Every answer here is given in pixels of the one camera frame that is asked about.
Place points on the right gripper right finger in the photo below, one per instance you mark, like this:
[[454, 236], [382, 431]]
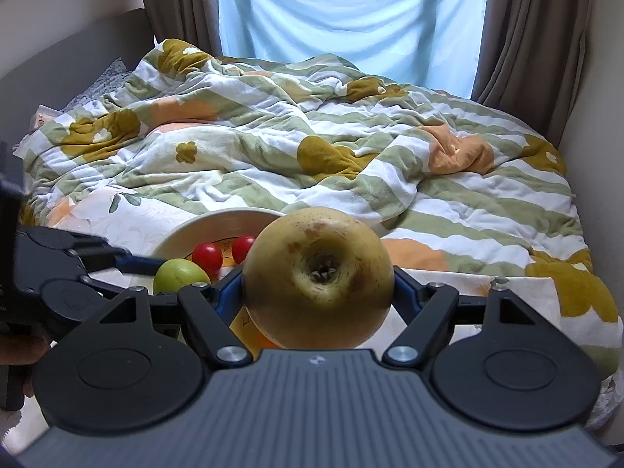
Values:
[[431, 313]]

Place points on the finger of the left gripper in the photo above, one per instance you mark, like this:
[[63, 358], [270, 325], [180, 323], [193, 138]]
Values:
[[57, 249]]

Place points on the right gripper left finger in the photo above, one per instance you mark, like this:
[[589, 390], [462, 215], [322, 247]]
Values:
[[208, 312]]

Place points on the green apple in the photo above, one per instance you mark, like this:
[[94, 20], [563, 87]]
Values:
[[174, 274]]

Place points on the red cherry tomato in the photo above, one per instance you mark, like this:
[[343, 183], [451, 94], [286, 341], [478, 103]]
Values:
[[209, 257], [240, 248]]

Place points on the yellow pear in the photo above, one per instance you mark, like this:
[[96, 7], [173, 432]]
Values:
[[318, 279]]

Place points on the small mandarin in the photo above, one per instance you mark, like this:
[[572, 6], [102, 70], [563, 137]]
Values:
[[264, 343]]

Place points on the person's hand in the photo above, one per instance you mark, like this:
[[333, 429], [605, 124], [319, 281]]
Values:
[[23, 347]]

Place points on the cream bowl with duck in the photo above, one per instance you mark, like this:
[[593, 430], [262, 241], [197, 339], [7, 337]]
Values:
[[221, 227]]

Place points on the floral striped quilt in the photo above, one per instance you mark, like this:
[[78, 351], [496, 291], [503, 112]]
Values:
[[479, 189]]

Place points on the grey headboard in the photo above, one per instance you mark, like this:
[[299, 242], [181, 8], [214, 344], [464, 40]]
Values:
[[55, 75]]

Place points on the left brown curtain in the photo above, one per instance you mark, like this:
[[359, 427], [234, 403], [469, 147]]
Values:
[[195, 21]]

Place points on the brown curtain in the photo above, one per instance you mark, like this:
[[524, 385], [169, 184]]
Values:
[[531, 61], [195, 21]]

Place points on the right brown curtain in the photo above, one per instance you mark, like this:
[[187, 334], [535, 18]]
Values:
[[531, 61]]

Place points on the light blue window cloth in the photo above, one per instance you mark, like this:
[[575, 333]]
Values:
[[430, 43]]

